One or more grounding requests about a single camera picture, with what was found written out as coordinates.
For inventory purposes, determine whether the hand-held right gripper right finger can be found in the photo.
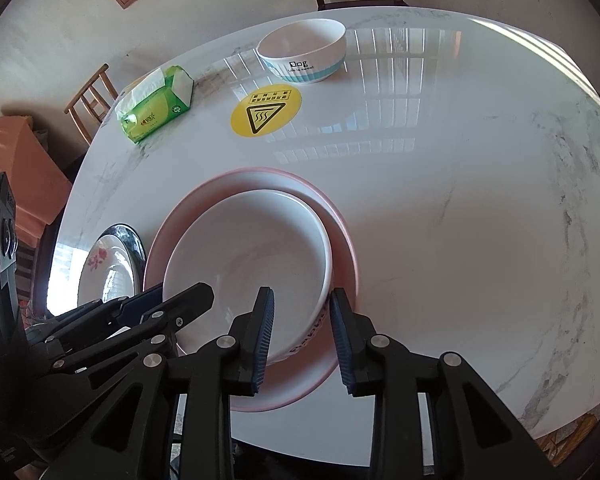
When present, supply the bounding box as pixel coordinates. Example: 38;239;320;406
328;287;566;480

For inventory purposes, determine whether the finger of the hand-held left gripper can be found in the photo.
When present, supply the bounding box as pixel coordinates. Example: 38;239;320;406
27;285;163;341
35;282;215;376

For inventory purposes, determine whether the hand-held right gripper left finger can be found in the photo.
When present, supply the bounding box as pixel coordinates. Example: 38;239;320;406
40;286;276;480

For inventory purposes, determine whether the white plate with pink flower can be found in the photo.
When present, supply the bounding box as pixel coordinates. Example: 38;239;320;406
77;234;137;306

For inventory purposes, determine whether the large blue floral plate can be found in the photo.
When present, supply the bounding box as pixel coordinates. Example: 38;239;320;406
100;224;147;293

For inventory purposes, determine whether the white bowl with pink print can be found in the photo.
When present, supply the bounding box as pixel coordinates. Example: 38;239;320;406
162;189;334;365

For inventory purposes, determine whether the large pink bowl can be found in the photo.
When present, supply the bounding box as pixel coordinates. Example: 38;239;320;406
143;167;359;413

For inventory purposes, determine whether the orange covered furniture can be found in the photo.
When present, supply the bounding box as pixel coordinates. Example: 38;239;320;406
0;116;73;248

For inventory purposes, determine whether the green tissue pack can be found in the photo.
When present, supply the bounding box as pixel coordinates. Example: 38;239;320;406
117;65;195;145

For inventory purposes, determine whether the round yellow warning sticker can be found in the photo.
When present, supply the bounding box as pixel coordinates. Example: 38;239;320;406
230;83;301;138

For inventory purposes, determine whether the light wooden chair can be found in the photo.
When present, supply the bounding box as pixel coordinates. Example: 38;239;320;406
64;63;120;146

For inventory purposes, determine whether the brown wooden chair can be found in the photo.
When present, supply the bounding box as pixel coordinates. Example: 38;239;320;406
532;400;600;461

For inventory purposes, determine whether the white bowl with blue stripes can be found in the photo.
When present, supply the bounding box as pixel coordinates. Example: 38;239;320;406
256;18;347;84

